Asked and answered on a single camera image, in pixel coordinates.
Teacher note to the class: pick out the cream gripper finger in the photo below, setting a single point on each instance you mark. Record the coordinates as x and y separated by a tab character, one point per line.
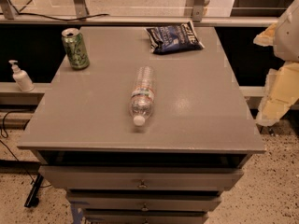
281	91
266	37

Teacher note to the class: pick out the clear plastic water bottle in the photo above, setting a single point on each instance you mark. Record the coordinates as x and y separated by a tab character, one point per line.
142	96

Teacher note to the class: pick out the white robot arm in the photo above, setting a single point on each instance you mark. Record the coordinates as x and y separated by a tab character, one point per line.
286	41

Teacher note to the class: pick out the white pump lotion bottle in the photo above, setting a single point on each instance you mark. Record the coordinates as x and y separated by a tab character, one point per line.
21	77

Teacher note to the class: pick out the blue chip bag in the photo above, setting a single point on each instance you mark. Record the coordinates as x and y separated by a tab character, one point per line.
173	38

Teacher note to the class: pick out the grey drawer cabinet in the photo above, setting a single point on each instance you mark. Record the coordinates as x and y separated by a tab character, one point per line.
139	138

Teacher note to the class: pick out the green soda can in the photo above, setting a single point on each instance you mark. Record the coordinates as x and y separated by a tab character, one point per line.
75	49

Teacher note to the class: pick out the middle grey drawer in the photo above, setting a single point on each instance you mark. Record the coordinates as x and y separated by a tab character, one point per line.
144	202

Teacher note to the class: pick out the grey drawer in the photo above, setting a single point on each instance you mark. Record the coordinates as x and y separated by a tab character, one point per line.
144	202
138	217
138	178

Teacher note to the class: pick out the top grey drawer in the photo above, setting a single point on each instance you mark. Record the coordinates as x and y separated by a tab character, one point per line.
138	178

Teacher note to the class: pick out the bottom grey drawer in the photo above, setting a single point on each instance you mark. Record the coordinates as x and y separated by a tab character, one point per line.
138	217

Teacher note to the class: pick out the grey metal rail frame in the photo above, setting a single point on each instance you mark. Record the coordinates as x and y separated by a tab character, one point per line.
138	12

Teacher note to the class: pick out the black floor bracket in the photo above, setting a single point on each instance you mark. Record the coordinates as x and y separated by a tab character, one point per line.
32	199

